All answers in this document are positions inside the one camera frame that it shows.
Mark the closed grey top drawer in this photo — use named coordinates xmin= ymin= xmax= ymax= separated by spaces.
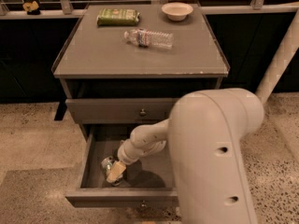
xmin=66 ymin=98 xmax=177 ymax=124

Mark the yellow object on black base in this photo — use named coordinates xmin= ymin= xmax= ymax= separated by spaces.
xmin=22 ymin=1 xmax=40 ymax=15

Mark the grey drawer cabinet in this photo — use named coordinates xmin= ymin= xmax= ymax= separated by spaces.
xmin=54 ymin=5 xmax=229 ymax=137

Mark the green snack bag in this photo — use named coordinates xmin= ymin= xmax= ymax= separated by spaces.
xmin=96 ymin=8 xmax=140 ymax=26

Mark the open grey middle drawer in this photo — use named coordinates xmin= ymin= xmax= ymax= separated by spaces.
xmin=65 ymin=133 xmax=178 ymax=208

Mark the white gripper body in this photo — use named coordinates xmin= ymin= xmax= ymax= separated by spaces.
xmin=117 ymin=139 xmax=145 ymax=165

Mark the white bowl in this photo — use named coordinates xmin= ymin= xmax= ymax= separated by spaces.
xmin=162 ymin=2 xmax=193 ymax=21

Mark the green silver 7up can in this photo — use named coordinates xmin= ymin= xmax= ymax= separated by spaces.
xmin=101 ymin=156 xmax=123 ymax=187

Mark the grey window ledge rail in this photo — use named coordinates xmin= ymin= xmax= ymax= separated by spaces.
xmin=0 ymin=2 xmax=299 ymax=20

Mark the clear plastic water bottle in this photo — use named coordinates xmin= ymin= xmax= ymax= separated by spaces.
xmin=123 ymin=28 xmax=174 ymax=49

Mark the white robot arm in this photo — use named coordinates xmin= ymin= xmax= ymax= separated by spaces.
xmin=107 ymin=10 xmax=299 ymax=224

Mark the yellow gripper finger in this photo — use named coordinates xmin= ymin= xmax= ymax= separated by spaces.
xmin=107 ymin=161 xmax=126 ymax=183

